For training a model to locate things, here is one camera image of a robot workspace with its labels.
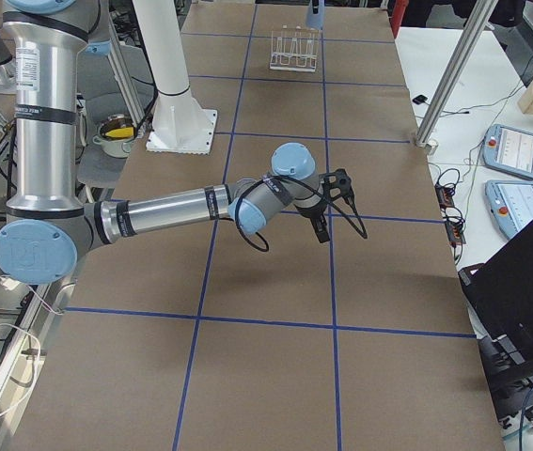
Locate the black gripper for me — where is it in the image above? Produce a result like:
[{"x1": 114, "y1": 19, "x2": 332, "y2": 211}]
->
[{"x1": 293, "y1": 192, "x2": 330, "y2": 243}]

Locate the light blue plastic cup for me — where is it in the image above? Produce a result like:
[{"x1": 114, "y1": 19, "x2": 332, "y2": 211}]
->
[{"x1": 306, "y1": 0, "x2": 325, "y2": 30}]

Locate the small black puck device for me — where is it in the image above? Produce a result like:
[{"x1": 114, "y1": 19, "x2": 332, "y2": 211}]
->
[{"x1": 412, "y1": 95, "x2": 428, "y2": 104}]

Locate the near teach pendant tablet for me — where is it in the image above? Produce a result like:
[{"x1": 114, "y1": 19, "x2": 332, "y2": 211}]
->
[{"x1": 485, "y1": 180, "x2": 533, "y2": 240}]

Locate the teach pendant tablet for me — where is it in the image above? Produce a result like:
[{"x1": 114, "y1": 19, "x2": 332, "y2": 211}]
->
[
  {"x1": 485, "y1": 180, "x2": 533, "y2": 240},
  {"x1": 481, "y1": 124, "x2": 533, "y2": 180}
]

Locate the far teach pendant tablet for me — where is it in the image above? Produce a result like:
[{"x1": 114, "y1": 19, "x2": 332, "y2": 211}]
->
[{"x1": 481, "y1": 124, "x2": 533, "y2": 180}]

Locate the black laptop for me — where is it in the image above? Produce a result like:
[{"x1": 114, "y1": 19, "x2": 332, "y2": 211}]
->
[{"x1": 459, "y1": 221, "x2": 533, "y2": 346}]

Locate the pot with yellow corn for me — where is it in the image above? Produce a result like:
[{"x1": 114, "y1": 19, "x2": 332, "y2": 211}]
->
[{"x1": 92, "y1": 114, "x2": 135, "y2": 159}]

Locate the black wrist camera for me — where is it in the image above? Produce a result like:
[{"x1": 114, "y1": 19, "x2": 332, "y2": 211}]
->
[{"x1": 320, "y1": 168, "x2": 354, "y2": 205}]

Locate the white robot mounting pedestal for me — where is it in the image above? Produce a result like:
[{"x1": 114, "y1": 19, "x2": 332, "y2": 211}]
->
[{"x1": 133, "y1": 0, "x2": 218, "y2": 154}]

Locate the white wire cup holder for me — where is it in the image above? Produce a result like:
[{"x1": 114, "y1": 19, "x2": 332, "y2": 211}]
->
[{"x1": 269, "y1": 25, "x2": 321, "y2": 73}]

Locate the aluminium frame post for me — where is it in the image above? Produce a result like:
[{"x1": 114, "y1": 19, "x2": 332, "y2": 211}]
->
[{"x1": 415, "y1": 0, "x2": 497, "y2": 155}]

